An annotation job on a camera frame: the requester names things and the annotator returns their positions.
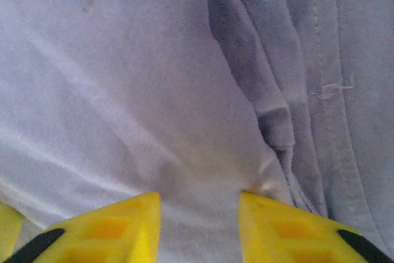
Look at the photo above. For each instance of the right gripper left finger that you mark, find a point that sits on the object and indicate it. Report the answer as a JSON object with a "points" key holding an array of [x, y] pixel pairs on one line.
{"points": [[117, 235]]}

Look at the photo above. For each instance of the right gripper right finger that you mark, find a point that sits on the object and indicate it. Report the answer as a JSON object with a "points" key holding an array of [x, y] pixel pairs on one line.
{"points": [[292, 238]]}

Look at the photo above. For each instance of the purple shirt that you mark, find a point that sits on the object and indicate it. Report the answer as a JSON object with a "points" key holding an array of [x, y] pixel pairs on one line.
{"points": [[123, 75]]}

